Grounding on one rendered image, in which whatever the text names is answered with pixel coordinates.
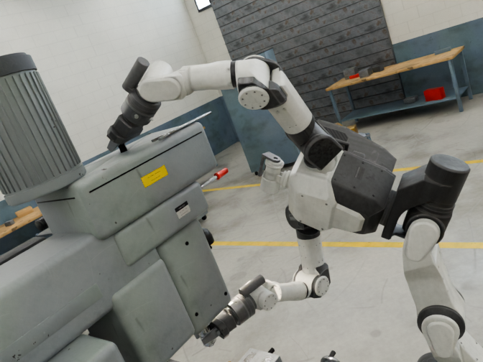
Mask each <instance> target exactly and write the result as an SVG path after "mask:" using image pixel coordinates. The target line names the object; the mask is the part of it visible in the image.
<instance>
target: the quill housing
mask: <svg viewBox="0 0 483 362"><path fill-rule="evenodd" d="M156 250H157V252H158V254H159V257H160V259H162V260H163V261H164V263H165V266H166V267H167V270H168V271H169V274H170V276H171V278H172V281H173V283H174V285H175V287H176V289H177V291H178V294H179V295H180V298H181V300H182V302H183V304H184V307H185V309H186V311H187V313H188V316H189V318H190V320H191V322H192V324H193V327H194V329H195V332H194V335H197V334H199V333H201V332H202V331H203V330H204V329H205V328H206V327H207V326H208V325H209V324H210V322H211V321H212V320H213V319H214V318H215V317H216V316H217V315H218V314H219V313H220V312H221V311H222V310H223V309H224V308H225V307H226V306H227V305H228V304H229V303H230V300H231V296H230V294H229V291H228V289H227V287H226V284H225V281H224V279H223V277H222V275H221V272H220V270H219V267H218V265H217V263H216V260H215V258H214V256H213V253H212V251H211V248H210V246H209V244H208V241H207V239H206V236H205V234H204V232H203V229H202V227H201V225H200V223H199V221H198V220H197V219H196V218H195V219H194V220H193V221H191V222H190V223H189V224H188V225H186V226H185V227H183V228H181V229H180V230H179V231H178V232H177V233H175V234H174V235H172V236H171V237H169V239H167V240H166V241H164V242H163V243H161V244H160V245H159V246H158V247H156Z"/></svg>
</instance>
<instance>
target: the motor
mask: <svg viewBox="0 0 483 362"><path fill-rule="evenodd" d="M85 173H86V169H85V167H84V166H83V163H81V159H80V157H79V156H78V153H77V151H76V149H75V147H74V145H73V143H72V141H71V139H70V137H69V135H68V132H67V130H66V128H65V126H64V124H63V122H62V120H61V118H60V115H59V113H58V111H57V109H56V107H55V105H54V103H53V102H52V99H51V97H50V94H49V93H48V91H47V89H46V87H45V84H44V83H43V80H42V78H41V76H40V74H39V72H37V67H36V65H35V63H34V61H33V59H32V56H31V55H27V54H26V53H25V52H16V53H12V54H8V55H2V56H0V191H1V193H2V195H5V196H4V199H5V201H6V202H7V204H8V205H10V206H16V205H21V204H24V203H28V202H30V201H32V200H36V199H38V198H41V197H43V196H45V195H48V194H50V193H52V192H55V191H56V190H59V189H61V188H63V187H65V186H67V185H69V184H71V183H73V182H75V181H76V180H78V179H80V178H81V177H82V176H84V175H85Z"/></svg>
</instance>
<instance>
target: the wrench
mask: <svg viewBox="0 0 483 362"><path fill-rule="evenodd" d="M209 114H211V111H210V112H207V113H205V114H203V115H201V116H199V117H197V118H195V119H193V120H191V121H189V122H187V123H185V124H183V125H182V126H179V127H177V128H175V129H173V130H172V131H169V132H167V133H166V134H163V135H160V136H158V137H156V138H154V139H152V140H151V141H152V142H154V141H157V140H159V141H160V140H162V139H164V138H166V137H168V136H169V135H171V134H173V133H175V132H176V131H178V130H180V129H182V128H184V127H186V126H188V125H190V124H192V123H194V122H196V121H198V120H200V119H202V118H203V117H205V116H207V115H209Z"/></svg>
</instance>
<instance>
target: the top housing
mask: <svg viewBox="0 0 483 362"><path fill-rule="evenodd" d="M177 127H178V126H176V127H173V128H171V129H166V130H162V131H158V132H155V133H149V134H148V135H146V136H144V137H142V138H141V139H138V140H136V141H134V142H132V143H131V144H128V145H126V147H127V149H128V151H126V152H123V153H121V152H120V150H119V149H117V150H116V151H114V152H112V153H110V154H107V155H106V156H104V157H101V158H99V159H97V160H95V161H93V162H91V163H89V164H87V165H85V166H84V167H85V169H86V173H85V175H84V176H82V177H81V178H80V179H78V180H76V181H75V182H73V183H71V184H69V185H67V186H65V187H63V188H61V189H59V190H56V191H55V192H52V193H50V194H48V195H45V196H43V197H41V198H38V199H36V200H35V202H36V204H37V206H38V208H39V209H40V212H41V213H42V215H43V217H44V219H45V221H46V223H47V225H48V227H49V229H50V230H51V232H52V234H53V235H54V234H56V233H92V234H93V235H94V236H95V237H96V238H97V239H99V240H104V239H106V238H108V237H109V236H111V235H113V234H114V233H116V232H117V231H119V230H121V229H122V228H123V227H125V226H127V225H129V224H130V223H131V222H133V221H135V220H136V219H138V218H139V217H140V216H142V215H144V214H145V213H147V212H148V211H150V210H151V209H153V208H155V207H156V206H158V205H159V204H160V203H162V202H164V201H165V200H167V199H168V198H170V197H172V196H173V195H174V194H176V193H177V192H179V191H181V190H182V189H184V188H185V187H187V186H189V185H190V184H191V183H193V182H195V181H196V180H198V179H199V178H201V177H202V176H204V175H205V174H207V173H209V172H210V171H211V170H213V169H214V168H215V167H216V159H215V157H214V155H213V151H212V149H211V146H210V144H209V142H208V139H207V136H206V133H205V131H204V129H203V126H202V124H201V123H199V122H194V123H192V124H190V125H188V126H186V127H184V128H182V129H180V130H178V131H176V132H175V133H173V134H171V135H169V136H168V137H166V138H164V139H162V140H160V141H159V140H157V141H154V142H152V141H151V140H152V139H154V138H156V137H158V136H160V135H163V134H166V133H167V132H169V131H172V130H173V129H175V128H177Z"/></svg>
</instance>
